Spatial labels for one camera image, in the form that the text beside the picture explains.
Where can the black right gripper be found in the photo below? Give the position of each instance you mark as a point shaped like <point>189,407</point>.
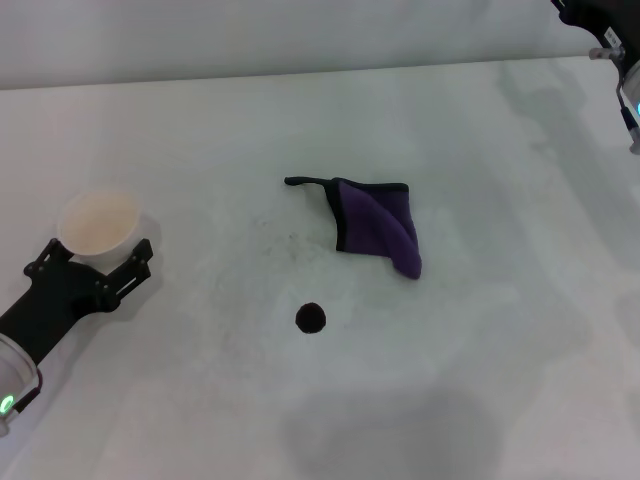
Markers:
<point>585,12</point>

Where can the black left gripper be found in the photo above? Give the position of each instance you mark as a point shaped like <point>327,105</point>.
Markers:
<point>55,305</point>

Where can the white paper cup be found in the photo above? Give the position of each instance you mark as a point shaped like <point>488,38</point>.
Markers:
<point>97,225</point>

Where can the purple rag with black trim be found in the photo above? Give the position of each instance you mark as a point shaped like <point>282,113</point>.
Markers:
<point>370,225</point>

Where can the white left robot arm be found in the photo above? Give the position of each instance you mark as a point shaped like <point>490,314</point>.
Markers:
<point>12,380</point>

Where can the round black water stain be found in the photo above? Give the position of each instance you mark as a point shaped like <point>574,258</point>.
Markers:
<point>310,318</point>

